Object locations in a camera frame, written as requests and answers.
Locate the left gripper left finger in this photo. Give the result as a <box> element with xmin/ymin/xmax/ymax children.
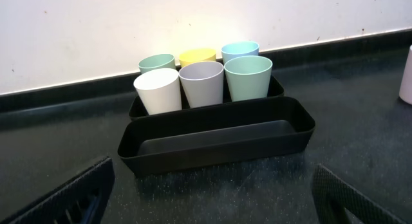
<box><xmin>0</xmin><ymin>156</ymin><xmax>116</xmax><ymax>224</ymax></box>

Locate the green cup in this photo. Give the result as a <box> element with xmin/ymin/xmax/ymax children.
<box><xmin>138</xmin><ymin>53</ymin><xmax>176</xmax><ymax>75</ymax></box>
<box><xmin>223</xmin><ymin>55</ymin><xmax>274</xmax><ymax>102</ymax></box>

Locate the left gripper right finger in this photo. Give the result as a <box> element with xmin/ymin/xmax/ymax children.
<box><xmin>311</xmin><ymin>163</ymin><xmax>409</xmax><ymax>224</ymax></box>

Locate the grey cup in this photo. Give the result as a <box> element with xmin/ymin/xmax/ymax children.
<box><xmin>178</xmin><ymin>61</ymin><xmax>225</xmax><ymax>109</ymax></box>

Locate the yellow cup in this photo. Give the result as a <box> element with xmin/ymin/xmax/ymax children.
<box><xmin>178</xmin><ymin>48</ymin><xmax>217</xmax><ymax>68</ymax></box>

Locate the blue cup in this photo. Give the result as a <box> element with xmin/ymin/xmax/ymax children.
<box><xmin>221</xmin><ymin>41</ymin><xmax>260</xmax><ymax>64</ymax></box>

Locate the black tray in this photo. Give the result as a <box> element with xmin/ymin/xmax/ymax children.
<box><xmin>117</xmin><ymin>96</ymin><xmax>316</xmax><ymax>178</ymax></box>
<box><xmin>127</xmin><ymin>75</ymin><xmax>285</xmax><ymax>122</ymax></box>

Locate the pale pink cup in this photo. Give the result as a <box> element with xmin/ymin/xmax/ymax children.
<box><xmin>398</xmin><ymin>45</ymin><xmax>412</xmax><ymax>106</ymax></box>

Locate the white cup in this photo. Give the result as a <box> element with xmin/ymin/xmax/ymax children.
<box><xmin>133</xmin><ymin>68</ymin><xmax>183</xmax><ymax>116</ymax></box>

